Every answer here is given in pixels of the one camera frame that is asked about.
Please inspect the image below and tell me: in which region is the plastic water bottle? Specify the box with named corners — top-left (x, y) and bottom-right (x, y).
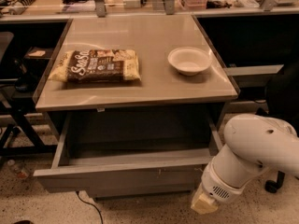
top-left (7, 160), bottom-right (30, 179)

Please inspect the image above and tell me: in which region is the grey metal shelf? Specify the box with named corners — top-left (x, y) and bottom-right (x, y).
top-left (224, 64), bottom-right (283, 88)

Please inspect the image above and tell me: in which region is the grey drawer cabinet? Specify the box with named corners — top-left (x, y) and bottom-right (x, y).
top-left (36, 15), bottom-right (237, 157)

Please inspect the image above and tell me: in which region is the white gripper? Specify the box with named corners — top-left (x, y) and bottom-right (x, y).
top-left (191, 162), bottom-right (244, 215)

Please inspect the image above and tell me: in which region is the brown yellow snack bag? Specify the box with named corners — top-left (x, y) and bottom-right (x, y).
top-left (49, 49), bottom-right (141, 83)

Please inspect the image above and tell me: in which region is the black office chair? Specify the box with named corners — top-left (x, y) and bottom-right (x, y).
top-left (255, 63), bottom-right (299, 194)

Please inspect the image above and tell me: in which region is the white paper bowl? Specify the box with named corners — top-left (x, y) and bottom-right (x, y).
top-left (167, 47), bottom-right (212, 76)

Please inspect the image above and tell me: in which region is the black floor cable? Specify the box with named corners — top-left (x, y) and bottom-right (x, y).
top-left (75, 190), bottom-right (105, 224)

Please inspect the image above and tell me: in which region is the grey top drawer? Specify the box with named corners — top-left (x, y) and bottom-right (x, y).
top-left (35, 105), bottom-right (219, 199)

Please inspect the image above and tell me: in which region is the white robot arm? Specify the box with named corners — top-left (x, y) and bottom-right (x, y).
top-left (191, 114), bottom-right (299, 215)

